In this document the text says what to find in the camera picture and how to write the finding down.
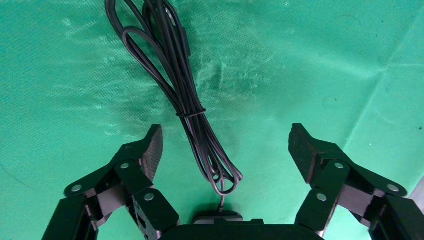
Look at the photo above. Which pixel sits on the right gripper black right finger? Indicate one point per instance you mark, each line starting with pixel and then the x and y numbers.
pixel 331 172

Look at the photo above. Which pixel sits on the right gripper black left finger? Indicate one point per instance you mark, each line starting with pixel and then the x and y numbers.
pixel 132 179

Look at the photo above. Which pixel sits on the green table cloth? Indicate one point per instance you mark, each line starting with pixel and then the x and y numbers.
pixel 298 66

